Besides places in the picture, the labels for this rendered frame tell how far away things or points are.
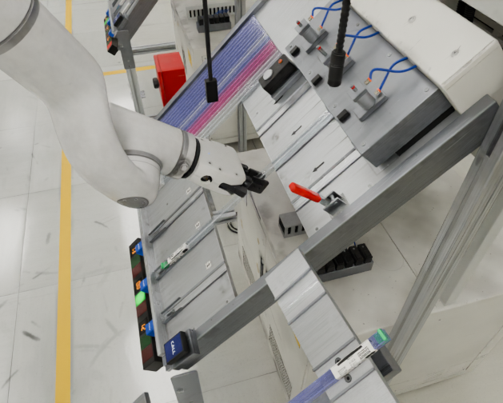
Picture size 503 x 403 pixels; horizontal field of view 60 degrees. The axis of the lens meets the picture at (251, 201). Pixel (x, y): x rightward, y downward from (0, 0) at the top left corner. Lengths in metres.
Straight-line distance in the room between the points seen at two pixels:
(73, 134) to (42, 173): 1.92
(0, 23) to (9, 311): 1.58
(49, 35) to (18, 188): 1.96
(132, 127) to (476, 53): 0.48
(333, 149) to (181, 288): 0.42
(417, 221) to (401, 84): 0.68
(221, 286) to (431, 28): 0.55
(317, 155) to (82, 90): 0.40
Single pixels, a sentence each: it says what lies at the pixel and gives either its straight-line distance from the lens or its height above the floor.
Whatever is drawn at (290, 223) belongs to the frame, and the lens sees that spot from 1.16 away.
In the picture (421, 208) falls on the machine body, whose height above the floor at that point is 0.62.
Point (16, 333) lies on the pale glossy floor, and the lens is 1.94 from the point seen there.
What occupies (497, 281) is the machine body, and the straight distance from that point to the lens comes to 1.26.
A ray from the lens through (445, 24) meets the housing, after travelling 0.68.
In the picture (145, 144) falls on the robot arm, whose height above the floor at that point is 1.12.
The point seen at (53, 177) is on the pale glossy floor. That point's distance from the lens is 2.49.
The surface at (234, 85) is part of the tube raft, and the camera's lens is 1.06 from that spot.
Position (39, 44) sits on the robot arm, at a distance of 0.56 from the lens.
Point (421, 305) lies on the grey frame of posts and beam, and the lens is 0.95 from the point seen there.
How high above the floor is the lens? 1.53
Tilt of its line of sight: 46 degrees down
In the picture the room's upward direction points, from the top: straight up
